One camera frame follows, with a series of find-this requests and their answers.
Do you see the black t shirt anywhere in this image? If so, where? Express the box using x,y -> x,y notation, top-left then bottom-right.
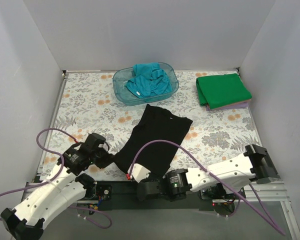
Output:
113,103 -> 194,177

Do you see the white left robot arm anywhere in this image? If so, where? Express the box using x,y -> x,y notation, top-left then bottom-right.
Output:
0,133 -> 113,240

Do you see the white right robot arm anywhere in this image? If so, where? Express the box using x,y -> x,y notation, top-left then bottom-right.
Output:
127,144 -> 280,201

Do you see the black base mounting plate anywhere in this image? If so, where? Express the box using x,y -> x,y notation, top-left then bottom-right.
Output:
77,181 -> 239,215

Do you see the floral table mat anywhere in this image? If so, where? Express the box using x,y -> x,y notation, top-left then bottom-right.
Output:
40,71 -> 259,182

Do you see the clear blue plastic basket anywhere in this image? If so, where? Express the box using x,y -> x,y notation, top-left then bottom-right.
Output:
112,62 -> 179,106

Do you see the teal t shirt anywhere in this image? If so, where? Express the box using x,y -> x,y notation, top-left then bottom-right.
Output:
125,62 -> 172,99

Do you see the folded green t shirt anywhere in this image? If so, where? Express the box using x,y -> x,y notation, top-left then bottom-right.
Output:
195,73 -> 252,110

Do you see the folded lilac t shirt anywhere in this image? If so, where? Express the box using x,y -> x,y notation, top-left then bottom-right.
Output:
206,99 -> 251,111

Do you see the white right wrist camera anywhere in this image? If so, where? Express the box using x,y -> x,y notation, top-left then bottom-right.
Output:
126,163 -> 151,183

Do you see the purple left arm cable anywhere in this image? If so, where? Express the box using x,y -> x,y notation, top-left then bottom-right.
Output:
0,128 -> 113,230

